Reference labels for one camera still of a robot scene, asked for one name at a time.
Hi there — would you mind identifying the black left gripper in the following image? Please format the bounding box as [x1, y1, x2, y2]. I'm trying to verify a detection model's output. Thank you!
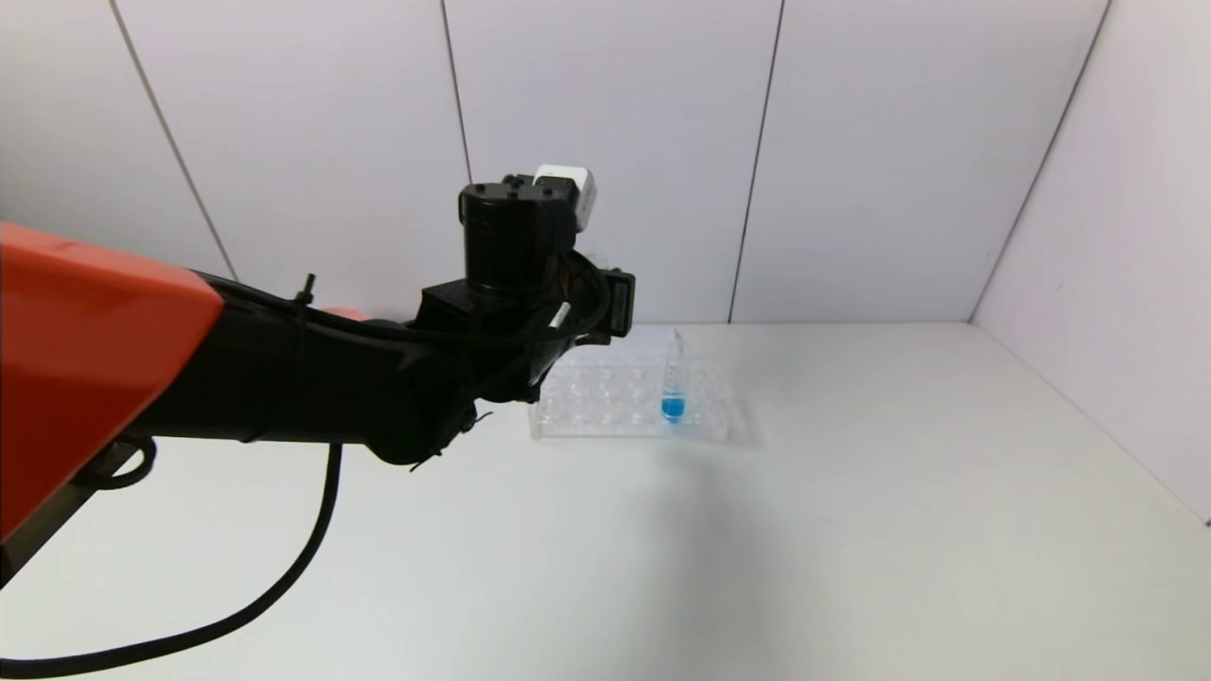
[580, 268, 637, 346]

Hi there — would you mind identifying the test tube with blue pigment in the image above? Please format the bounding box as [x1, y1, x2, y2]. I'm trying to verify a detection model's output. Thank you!
[659, 327, 695, 425]

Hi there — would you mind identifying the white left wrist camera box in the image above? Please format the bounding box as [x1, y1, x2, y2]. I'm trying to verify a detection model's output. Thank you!
[533, 165, 599, 232]

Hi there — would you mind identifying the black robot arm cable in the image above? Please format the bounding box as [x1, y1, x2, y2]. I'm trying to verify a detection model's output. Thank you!
[0, 248, 614, 680]

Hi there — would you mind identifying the clear acrylic test tube rack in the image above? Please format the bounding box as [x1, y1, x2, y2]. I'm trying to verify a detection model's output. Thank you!
[527, 345, 732, 445]

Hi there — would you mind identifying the white paper sheet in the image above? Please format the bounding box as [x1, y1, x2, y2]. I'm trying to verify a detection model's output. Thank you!
[568, 326, 683, 368]

